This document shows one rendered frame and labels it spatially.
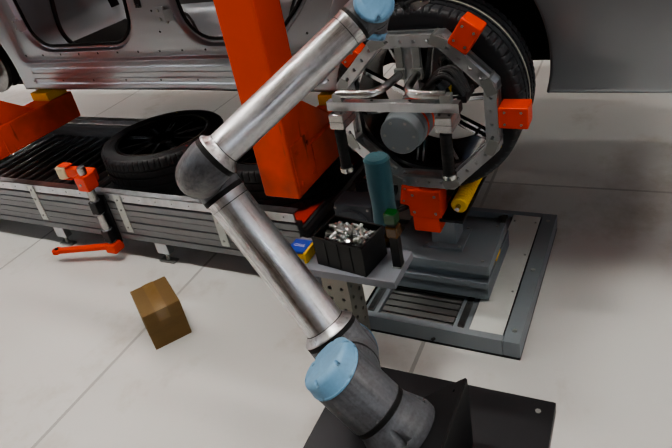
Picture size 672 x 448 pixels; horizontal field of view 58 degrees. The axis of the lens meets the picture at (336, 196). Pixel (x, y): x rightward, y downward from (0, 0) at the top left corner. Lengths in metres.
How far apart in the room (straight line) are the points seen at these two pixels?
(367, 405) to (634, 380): 1.10
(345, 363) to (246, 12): 1.20
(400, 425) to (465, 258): 1.05
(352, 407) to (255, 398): 0.93
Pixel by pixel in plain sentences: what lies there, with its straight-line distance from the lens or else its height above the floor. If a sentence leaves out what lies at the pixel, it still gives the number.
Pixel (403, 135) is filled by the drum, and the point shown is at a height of 0.85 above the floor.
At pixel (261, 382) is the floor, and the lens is 2.36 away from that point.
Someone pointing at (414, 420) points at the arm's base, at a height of 0.51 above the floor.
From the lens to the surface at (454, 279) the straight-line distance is 2.36.
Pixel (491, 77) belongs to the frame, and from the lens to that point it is 1.90.
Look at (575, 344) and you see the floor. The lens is 2.36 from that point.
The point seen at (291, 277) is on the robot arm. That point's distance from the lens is 1.54.
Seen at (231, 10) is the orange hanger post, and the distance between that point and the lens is 2.12.
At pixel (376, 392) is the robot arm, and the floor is 0.58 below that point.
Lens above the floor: 1.64
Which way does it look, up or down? 29 degrees down
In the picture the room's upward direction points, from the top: 11 degrees counter-clockwise
